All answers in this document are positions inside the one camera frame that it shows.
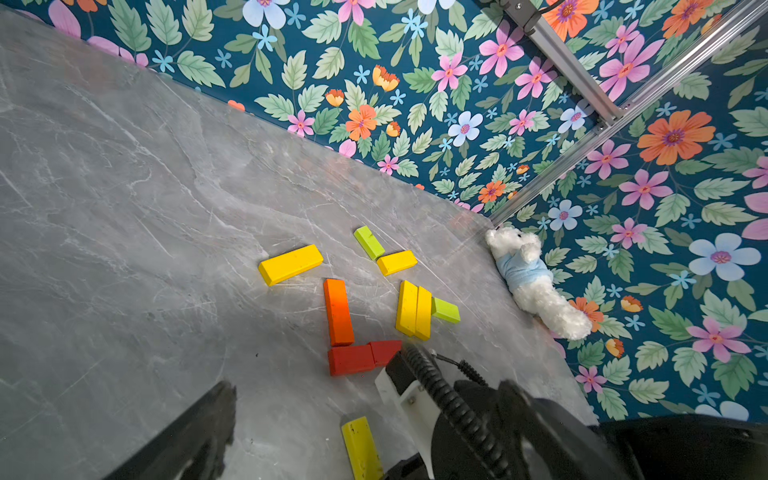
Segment yellow block pair left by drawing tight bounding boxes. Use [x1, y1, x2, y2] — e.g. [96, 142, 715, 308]
[395, 280, 418, 337]

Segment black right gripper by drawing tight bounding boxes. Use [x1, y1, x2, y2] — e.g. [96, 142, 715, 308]
[376, 350, 504, 479]

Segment yellow block upper centre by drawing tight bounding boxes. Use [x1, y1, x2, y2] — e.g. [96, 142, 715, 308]
[376, 250, 418, 276]

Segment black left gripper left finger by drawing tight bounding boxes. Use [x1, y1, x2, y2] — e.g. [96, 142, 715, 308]
[107, 380, 237, 480]

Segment orange block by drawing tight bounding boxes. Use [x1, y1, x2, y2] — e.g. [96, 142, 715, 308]
[324, 278, 354, 347]

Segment black corrugated cable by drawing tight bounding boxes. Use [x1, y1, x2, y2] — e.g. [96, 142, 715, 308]
[400, 343, 511, 480]

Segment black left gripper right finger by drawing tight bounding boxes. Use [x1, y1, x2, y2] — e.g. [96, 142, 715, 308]
[489, 380, 627, 479]

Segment black hook rail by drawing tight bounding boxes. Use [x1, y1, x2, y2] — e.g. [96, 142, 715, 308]
[501, 0, 542, 33]

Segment lime green block upper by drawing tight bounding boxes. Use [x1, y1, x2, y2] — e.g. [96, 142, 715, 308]
[353, 226, 386, 261]

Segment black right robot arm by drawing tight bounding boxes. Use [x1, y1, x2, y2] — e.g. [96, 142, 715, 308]
[376, 345, 767, 479]

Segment yellow block pair right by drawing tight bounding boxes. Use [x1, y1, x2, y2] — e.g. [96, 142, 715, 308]
[415, 286, 433, 341]

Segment red block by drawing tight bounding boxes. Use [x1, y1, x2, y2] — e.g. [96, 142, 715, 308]
[368, 340, 403, 367]
[328, 345, 376, 377]

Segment yellow block lower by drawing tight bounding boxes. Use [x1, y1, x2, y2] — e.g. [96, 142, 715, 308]
[341, 417, 384, 480]

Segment white teddy bear blue shirt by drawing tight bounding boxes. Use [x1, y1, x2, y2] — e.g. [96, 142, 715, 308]
[484, 227, 592, 340]

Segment yellow block far left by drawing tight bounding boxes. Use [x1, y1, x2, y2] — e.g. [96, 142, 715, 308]
[259, 245, 324, 286]

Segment yellow block pair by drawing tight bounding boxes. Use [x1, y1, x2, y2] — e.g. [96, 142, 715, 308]
[415, 286, 433, 341]
[395, 280, 418, 337]

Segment lime green block right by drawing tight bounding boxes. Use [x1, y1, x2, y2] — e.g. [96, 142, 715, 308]
[431, 297, 461, 324]

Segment lime green block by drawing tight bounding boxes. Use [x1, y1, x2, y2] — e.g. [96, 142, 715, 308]
[353, 226, 386, 261]
[431, 297, 461, 324]

